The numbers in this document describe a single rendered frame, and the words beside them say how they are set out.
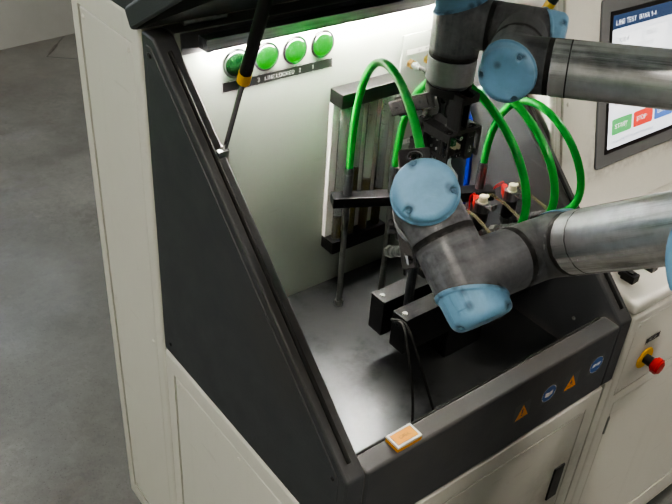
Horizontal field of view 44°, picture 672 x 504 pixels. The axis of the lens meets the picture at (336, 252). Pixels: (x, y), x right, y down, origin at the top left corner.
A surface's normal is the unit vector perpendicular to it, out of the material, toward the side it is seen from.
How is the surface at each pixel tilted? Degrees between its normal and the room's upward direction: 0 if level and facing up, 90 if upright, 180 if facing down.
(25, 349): 0
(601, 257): 107
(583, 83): 95
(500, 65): 90
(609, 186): 76
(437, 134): 90
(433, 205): 45
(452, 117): 90
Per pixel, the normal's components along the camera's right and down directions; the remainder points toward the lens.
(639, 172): 0.60, 0.28
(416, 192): -0.09, -0.18
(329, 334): 0.06, -0.82
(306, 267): 0.61, 0.49
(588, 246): -0.86, 0.19
